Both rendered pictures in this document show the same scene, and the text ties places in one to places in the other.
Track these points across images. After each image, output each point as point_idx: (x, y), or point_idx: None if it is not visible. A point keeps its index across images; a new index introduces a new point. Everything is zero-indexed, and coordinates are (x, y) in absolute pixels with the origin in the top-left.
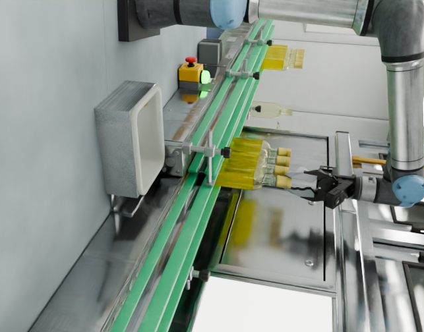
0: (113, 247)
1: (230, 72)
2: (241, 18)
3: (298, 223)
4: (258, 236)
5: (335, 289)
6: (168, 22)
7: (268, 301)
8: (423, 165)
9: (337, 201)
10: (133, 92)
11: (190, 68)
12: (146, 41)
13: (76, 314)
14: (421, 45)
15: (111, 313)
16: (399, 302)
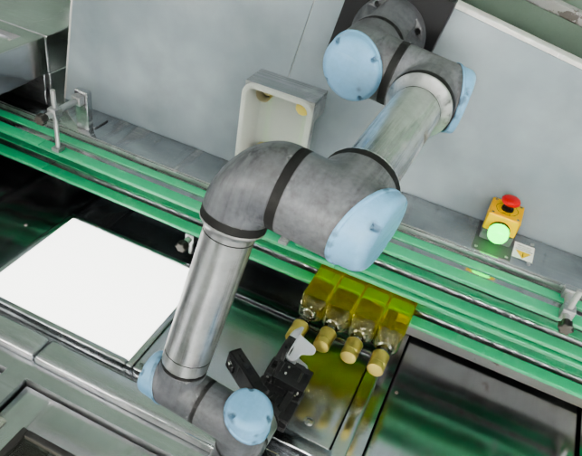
0: (199, 162)
1: (565, 289)
2: (349, 92)
3: None
4: (252, 334)
5: (136, 367)
6: None
7: (150, 307)
8: (164, 366)
9: (228, 363)
10: (291, 89)
11: (497, 206)
12: None
13: (138, 140)
14: (205, 195)
15: (130, 154)
16: (101, 453)
